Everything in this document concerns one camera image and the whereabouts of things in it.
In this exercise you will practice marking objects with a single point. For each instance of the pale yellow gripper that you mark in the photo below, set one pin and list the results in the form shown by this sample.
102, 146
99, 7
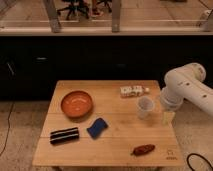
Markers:
168, 117

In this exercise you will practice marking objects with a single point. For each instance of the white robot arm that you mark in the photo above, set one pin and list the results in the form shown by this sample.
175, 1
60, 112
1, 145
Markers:
185, 83

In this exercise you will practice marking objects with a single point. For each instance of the white ceramic cup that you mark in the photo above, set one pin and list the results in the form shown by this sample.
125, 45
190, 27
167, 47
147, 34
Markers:
144, 106

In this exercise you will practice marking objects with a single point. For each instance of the brown sausage toy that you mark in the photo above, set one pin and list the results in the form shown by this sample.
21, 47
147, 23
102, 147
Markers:
143, 149

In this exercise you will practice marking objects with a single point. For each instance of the blue sponge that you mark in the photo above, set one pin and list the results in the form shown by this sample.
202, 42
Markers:
98, 126

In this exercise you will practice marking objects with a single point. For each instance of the wooden table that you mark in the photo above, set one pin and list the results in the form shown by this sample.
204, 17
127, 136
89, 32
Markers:
113, 148

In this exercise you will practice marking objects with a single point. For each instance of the long wooden bench shelf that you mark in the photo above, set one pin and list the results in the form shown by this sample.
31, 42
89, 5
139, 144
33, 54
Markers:
102, 28

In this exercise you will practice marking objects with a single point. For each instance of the orange bowl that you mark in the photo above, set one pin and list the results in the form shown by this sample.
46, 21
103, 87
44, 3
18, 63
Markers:
76, 104

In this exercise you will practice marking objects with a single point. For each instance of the black white striped box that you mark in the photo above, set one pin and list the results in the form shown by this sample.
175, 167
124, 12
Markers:
65, 135

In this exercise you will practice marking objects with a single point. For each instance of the black office chair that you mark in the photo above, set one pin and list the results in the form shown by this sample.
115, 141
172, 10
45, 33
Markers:
74, 7

